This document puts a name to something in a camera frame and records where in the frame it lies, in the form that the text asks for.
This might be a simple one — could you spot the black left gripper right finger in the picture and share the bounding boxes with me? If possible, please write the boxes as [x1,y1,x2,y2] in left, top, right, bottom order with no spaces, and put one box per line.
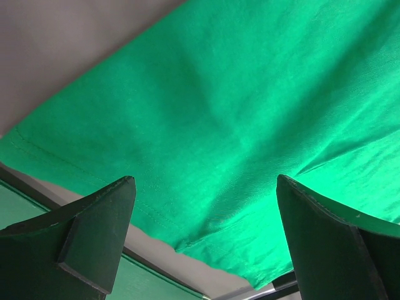
[276,175,399,299]

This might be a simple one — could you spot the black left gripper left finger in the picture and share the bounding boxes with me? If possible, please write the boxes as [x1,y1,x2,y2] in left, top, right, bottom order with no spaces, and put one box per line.
[1,176,136,299]

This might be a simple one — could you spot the green t shirt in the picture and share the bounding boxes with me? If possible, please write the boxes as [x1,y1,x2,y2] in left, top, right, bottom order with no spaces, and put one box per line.
[1,1,399,289]

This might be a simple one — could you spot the green folding board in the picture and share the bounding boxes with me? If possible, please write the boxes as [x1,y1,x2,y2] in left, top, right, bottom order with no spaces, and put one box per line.
[1,182,203,300]

